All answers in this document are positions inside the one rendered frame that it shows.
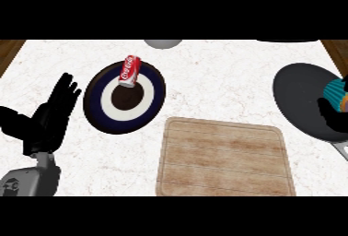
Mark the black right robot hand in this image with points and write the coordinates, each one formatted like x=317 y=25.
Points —
x=333 y=118

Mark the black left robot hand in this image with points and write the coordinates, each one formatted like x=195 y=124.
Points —
x=49 y=113

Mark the teal cupcake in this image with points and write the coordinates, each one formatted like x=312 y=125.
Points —
x=338 y=92

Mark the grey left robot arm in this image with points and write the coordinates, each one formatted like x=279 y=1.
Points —
x=31 y=181

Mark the dark grey frying pan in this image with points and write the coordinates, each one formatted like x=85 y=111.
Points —
x=301 y=98

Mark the wooden cutting board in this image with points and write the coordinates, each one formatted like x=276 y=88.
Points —
x=224 y=158

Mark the navy and white plate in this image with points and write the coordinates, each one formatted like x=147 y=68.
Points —
x=124 y=98

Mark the red soda can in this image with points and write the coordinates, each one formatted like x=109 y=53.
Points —
x=130 y=71

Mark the black flat object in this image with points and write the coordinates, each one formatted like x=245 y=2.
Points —
x=287 y=40

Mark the grey round object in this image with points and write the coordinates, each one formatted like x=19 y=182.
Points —
x=162 y=43

